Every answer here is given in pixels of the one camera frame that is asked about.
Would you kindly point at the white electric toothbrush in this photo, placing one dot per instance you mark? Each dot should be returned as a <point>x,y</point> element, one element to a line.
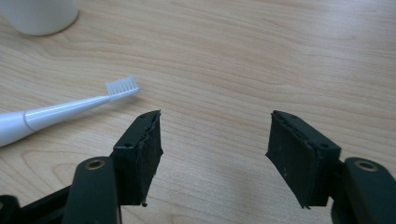
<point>62,112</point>

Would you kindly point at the white cup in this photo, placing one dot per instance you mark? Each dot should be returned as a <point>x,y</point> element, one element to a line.
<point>40,15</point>

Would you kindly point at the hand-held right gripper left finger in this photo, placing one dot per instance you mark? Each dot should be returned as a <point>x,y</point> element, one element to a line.
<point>137,161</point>

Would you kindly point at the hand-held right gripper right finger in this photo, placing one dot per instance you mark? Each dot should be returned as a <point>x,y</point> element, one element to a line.
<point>299,161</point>

